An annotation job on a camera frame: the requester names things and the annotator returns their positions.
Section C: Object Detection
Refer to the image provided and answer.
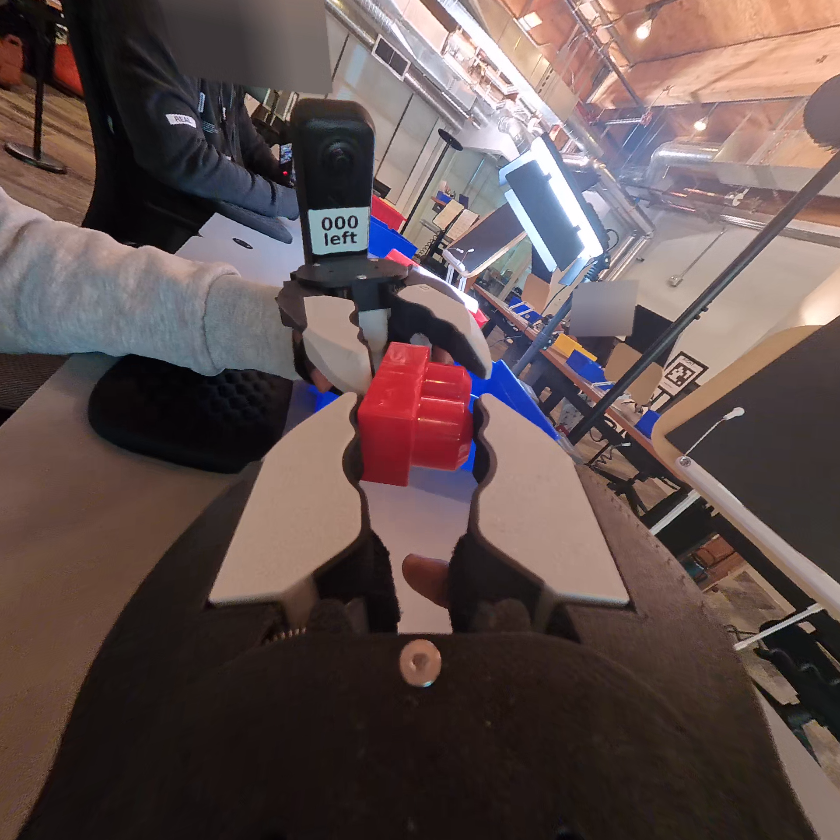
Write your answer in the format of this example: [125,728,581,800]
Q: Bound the black white marker tag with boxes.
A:
[663,351,710,396]

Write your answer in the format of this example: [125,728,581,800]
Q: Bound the black light stand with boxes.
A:
[512,259,593,379]

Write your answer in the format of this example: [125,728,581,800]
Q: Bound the ceiling air vent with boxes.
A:
[373,34,413,81]

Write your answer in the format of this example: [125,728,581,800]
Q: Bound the blue plastic bin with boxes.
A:
[314,357,562,448]

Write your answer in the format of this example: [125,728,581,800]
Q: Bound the LED light panel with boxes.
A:
[499,134,609,278]

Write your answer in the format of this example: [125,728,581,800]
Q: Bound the slanted black panel board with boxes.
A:
[443,203,530,281]

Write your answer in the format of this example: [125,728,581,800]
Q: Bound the small red storage bin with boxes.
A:
[371,193,408,232]

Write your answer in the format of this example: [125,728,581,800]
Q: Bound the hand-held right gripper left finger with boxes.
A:
[207,392,368,631]

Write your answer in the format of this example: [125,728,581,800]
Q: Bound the medium blue storage bin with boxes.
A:
[369,220,418,261]

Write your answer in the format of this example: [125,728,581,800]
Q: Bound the silver ceiling duct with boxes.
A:
[646,141,744,193]
[328,0,547,160]

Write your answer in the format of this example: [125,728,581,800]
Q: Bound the red plug adapter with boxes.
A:
[357,343,475,488]

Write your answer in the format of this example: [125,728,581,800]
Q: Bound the person's right hand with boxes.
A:
[402,553,452,609]

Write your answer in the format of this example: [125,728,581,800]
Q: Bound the person's left forearm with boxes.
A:
[0,187,304,382]

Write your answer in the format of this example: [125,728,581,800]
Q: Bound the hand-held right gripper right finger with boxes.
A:
[467,394,631,631]

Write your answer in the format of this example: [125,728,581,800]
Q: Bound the black floor lamp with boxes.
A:
[400,129,464,242]

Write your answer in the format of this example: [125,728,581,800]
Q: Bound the black perforated armrest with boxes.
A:
[88,357,294,475]

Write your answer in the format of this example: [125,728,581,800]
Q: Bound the small blue storage bin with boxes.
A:
[567,351,616,386]

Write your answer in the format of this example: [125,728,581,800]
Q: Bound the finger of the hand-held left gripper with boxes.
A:
[392,281,494,382]
[302,294,376,396]

